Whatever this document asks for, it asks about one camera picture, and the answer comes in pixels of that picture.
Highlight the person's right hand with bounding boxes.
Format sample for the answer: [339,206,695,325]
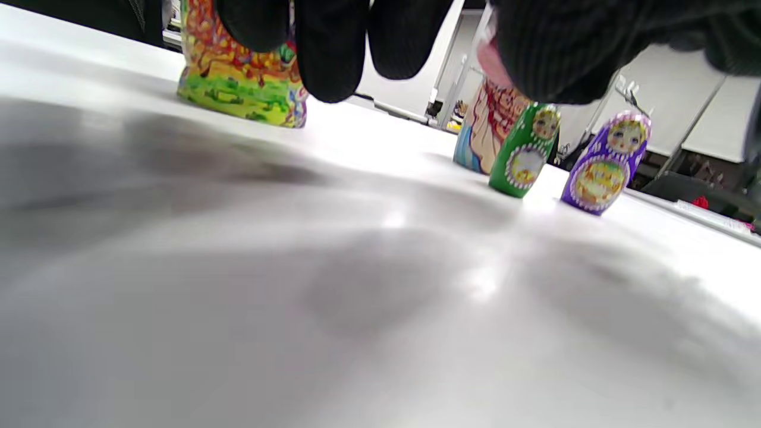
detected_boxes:
[490,0,761,105]

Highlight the person's left hand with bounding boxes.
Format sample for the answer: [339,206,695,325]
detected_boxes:
[214,0,455,105]

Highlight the pink Russian doll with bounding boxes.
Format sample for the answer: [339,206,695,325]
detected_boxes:
[476,24,518,90]

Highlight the largest multicoloured Russian doll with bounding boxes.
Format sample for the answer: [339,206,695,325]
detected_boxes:
[177,0,309,128]

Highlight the green Russian doll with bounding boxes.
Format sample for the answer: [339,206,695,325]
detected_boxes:
[489,102,561,198]

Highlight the blue white floral Russian doll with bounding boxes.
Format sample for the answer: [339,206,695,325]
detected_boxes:
[453,77,533,175]

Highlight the small purple Russian doll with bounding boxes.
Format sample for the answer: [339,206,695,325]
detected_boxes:
[561,111,652,216]

